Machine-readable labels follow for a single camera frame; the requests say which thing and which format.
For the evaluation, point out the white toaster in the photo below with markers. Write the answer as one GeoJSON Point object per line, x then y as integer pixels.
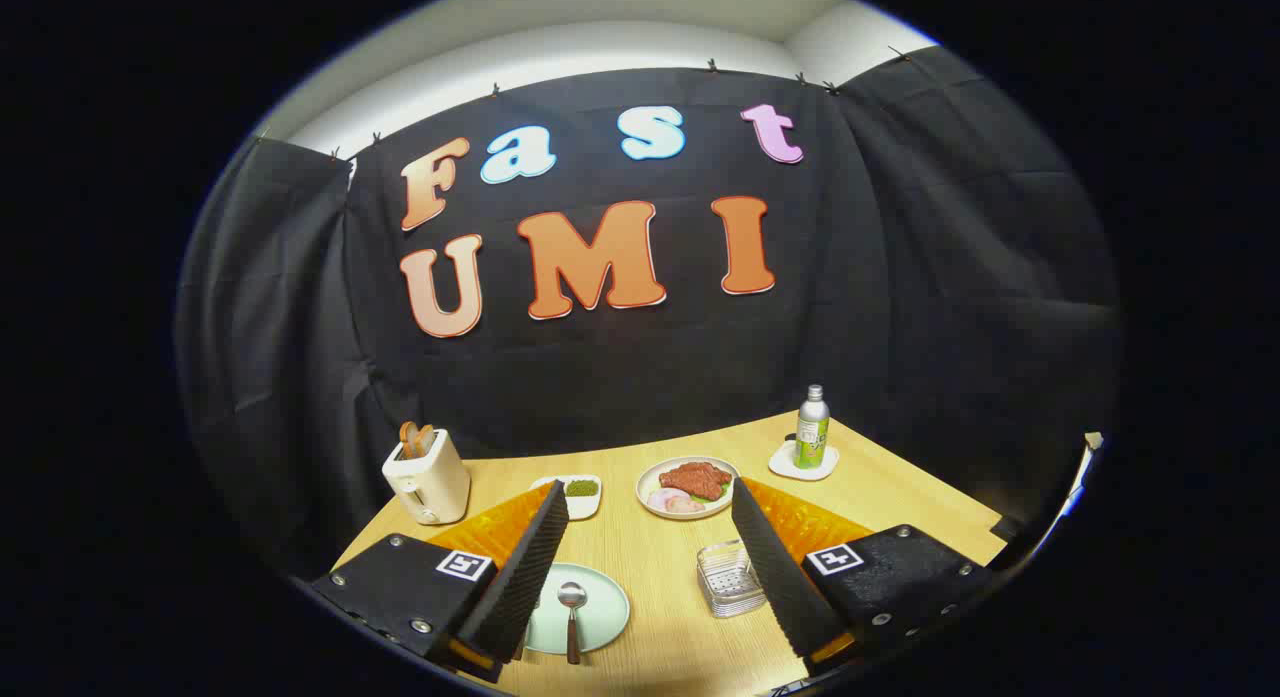
{"type": "Point", "coordinates": [430, 482]}

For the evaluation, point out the pink ham slice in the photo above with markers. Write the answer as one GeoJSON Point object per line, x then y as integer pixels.
{"type": "Point", "coordinates": [660, 498]}

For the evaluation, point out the white oval plate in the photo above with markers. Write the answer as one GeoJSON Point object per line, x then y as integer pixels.
{"type": "Point", "coordinates": [650, 477]}

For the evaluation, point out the black backdrop cloth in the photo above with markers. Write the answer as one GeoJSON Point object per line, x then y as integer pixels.
{"type": "Point", "coordinates": [650, 377]}

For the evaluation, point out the white square coaster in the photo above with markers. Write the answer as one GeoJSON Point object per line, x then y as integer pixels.
{"type": "Point", "coordinates": [782, 464]}

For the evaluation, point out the salmon coloured meat slice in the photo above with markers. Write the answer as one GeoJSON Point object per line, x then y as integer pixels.
{"type": "Point", "coordinates": [688, 505]}

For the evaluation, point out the brown toast slice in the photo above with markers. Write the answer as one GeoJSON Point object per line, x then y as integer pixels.
{"type": "Point", "coordinates": [415, 439]}

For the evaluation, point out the white divided dish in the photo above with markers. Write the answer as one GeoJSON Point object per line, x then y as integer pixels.
{"type": "Point", "coordinates": [586, 504]}

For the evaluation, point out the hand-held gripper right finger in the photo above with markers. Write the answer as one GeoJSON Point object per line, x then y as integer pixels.
{"type": "Point", "coordinates": [780, 577]}

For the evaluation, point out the row of black cloth clips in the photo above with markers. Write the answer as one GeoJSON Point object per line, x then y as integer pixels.
{"type": "Point", "coordinates": [712, 65]}

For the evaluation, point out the green mung bean pile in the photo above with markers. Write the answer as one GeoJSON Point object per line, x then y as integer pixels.
{"type": "Point", "coordinates": [582, 488]}

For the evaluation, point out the green and silver bottle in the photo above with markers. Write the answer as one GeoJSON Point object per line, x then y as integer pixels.
{"type": "Point", "coordinates": [812, 432]}

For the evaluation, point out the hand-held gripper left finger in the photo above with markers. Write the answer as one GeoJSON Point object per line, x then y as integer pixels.
{"type": "Point", "coordinates": [520, 587]}

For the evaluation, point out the light blue round plate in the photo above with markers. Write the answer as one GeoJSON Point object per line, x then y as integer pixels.
{"type": "Point", "coordinates": [603, 617]}

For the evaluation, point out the brown steak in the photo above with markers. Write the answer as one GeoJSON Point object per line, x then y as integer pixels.
{"type": "Point", "coordinates": [695, 477]}

